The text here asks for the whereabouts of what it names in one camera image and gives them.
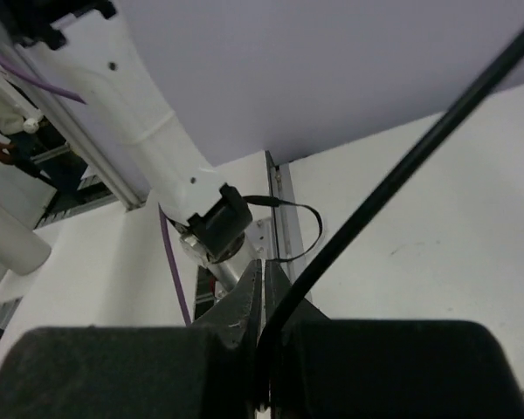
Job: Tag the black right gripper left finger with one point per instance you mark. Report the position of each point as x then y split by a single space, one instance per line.
204 370

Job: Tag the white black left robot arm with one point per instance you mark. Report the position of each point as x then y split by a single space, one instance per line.
89 44

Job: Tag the aluminium table edge rail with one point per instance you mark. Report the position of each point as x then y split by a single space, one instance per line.
285 225

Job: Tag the person in background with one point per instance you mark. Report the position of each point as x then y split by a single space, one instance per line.
15 143

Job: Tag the white cylinder object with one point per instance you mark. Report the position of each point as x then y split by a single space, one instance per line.
21 249

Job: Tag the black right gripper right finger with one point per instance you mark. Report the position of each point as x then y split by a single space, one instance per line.
389 368

